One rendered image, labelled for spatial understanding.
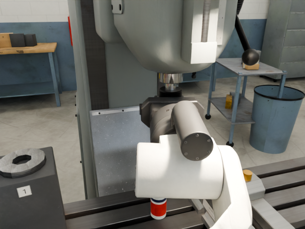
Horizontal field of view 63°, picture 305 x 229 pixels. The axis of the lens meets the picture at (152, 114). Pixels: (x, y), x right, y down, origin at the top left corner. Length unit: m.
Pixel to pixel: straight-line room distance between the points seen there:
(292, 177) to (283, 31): 4.75
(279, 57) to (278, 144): 2.95
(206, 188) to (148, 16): 0.25
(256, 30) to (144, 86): 5.15
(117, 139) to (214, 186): 0.63
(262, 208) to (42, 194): 0.48
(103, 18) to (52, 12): 4.11
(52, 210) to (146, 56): 0.37
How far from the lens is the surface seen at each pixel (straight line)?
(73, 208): 0.73
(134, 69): 0.86
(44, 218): 0.60
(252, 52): 0.48
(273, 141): 2.84
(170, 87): 0.49
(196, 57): 0.37
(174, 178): 0.28
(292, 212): 0.78
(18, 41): 4.23
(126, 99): 0.89
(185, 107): 0.31
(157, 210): 0.65
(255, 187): 0.65
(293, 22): 5.58
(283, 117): 2.73
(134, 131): 0.89
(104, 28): 0.56
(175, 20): 0.39
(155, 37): 0.39
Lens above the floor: 1.41
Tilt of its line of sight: 23 degrees down
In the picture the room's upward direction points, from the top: straight up
